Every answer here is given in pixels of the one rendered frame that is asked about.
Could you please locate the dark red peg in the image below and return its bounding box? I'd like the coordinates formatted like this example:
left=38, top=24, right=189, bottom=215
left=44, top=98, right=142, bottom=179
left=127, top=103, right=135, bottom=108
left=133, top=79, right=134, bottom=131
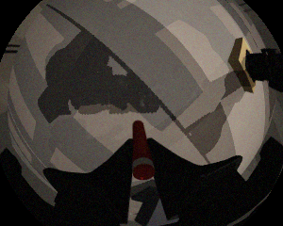
left=133, top=120, right=156, bottom=181

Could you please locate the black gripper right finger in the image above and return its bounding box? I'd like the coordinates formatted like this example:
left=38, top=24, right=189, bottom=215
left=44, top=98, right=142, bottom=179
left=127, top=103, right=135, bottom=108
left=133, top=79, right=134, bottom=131
left=148, top=138, right=242, bottom=221

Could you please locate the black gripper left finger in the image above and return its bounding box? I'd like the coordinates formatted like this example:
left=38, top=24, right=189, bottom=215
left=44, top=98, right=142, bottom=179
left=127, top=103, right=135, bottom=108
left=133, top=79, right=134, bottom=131
left=43, top=139, right=133, bottom=225

